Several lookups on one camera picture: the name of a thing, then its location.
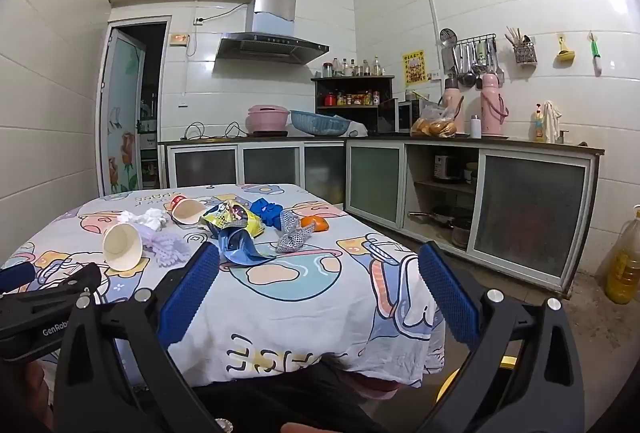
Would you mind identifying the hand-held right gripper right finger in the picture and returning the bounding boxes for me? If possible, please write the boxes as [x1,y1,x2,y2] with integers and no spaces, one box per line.
[417,240,583,433]

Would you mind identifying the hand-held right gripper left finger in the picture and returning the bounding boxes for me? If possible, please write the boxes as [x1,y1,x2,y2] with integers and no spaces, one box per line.
[52,240,223,433]

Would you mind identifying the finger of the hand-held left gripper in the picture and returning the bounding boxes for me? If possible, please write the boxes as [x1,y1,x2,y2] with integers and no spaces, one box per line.
[0,262,37,296]
[20,262,103,314]

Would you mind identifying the red print paper cup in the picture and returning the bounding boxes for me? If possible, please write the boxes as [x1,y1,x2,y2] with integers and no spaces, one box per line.
[170,195,206,226]

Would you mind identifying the lavender mesh scrubber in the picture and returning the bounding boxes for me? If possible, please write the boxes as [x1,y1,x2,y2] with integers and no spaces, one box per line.
[141,228,193,269]

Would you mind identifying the plain white paper cup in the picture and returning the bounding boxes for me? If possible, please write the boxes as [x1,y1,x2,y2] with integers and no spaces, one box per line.
[102,222,146,272]

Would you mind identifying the dark cooking pot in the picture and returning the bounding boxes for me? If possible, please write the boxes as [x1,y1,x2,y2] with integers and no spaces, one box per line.
[452,218,477,250]

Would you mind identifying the blue foil wrapper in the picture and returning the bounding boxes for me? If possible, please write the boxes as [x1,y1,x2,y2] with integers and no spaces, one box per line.
[217,225,276,266]

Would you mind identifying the dark frying pan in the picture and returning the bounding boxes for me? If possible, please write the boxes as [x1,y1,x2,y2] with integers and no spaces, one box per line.
[407,205,471,231]

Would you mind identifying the yellow stool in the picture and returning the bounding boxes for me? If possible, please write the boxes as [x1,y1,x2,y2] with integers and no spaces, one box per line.
[436,355,517,406]

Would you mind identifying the yellow snack bag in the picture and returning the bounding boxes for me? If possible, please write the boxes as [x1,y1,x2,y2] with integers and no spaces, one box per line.
[199,200,266,239]

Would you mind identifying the cartoon printed tablecloth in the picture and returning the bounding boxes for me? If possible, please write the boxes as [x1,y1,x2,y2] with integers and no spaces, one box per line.
[0,183,446,389]

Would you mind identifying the blue rubber gloves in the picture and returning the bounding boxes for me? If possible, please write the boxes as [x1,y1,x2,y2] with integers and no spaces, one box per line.
[249,197,287,229]

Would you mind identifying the silver foam net sleeve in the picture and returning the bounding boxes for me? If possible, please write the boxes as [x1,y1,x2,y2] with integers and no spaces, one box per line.
[275,209,317,255]

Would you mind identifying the person's dark clothing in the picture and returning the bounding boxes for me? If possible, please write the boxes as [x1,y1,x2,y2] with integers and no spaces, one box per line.
[192,358,381,433]

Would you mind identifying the bag of oranges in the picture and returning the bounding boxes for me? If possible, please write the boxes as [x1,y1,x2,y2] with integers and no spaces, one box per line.
[410,105,458,138]

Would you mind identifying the flower printed glass door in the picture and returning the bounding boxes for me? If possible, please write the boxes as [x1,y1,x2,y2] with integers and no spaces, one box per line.
[97,20,171,198]

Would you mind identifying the large cooking oil bottle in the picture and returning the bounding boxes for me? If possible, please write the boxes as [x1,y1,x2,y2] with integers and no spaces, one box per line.
[605,205,640,305]

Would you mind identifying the black microwave oven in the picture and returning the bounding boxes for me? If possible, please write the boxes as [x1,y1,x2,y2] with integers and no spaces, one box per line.
[377,98,431,134]

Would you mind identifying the pink lidded pot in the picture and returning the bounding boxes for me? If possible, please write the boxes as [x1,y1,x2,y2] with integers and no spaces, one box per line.
[246,104,291,134]

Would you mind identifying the pink thermos flask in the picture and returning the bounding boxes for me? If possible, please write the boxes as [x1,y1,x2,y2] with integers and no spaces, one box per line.
[442,74,465,121]
[479,73,510,136]

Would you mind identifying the white hanging cloth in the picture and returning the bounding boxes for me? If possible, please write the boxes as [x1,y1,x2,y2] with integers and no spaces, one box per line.
[542,100,563,144]

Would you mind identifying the blue plastic basket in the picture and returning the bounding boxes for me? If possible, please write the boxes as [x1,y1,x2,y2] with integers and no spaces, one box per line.
[290,109,351,137]

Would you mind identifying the dark spice shelf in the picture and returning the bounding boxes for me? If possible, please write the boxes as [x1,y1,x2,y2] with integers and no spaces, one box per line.
[311,74,396,136]

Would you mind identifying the row of spice jars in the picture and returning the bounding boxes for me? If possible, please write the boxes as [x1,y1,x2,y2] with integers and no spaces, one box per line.
[324,90,381,107]

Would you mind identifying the rack of hanging utensils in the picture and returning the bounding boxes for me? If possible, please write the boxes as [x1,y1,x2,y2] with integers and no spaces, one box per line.
[440,28,506,88]

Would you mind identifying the row of glass bottles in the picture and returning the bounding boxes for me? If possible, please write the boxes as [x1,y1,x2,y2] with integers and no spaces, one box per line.
[321,56,388,78]

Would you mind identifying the metal chopstick holder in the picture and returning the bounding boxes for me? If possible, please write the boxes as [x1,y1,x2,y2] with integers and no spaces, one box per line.
[505,25,538,66]

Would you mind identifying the steel range hood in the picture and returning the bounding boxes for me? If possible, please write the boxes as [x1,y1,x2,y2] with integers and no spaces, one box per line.
[215,0,331,66]

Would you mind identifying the yellow hanging brush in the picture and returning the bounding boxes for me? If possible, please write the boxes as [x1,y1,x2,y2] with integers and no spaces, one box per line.
[554,34,577,64]

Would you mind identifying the black power cable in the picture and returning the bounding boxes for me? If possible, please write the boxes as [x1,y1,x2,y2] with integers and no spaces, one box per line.
[182,122,248,140]

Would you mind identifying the yellow wall poster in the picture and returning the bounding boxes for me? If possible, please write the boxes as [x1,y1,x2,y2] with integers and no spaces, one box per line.
[402,50,427,88]

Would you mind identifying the green handled peeler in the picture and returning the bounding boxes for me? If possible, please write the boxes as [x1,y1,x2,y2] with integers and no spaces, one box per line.
[587,31,603,76]

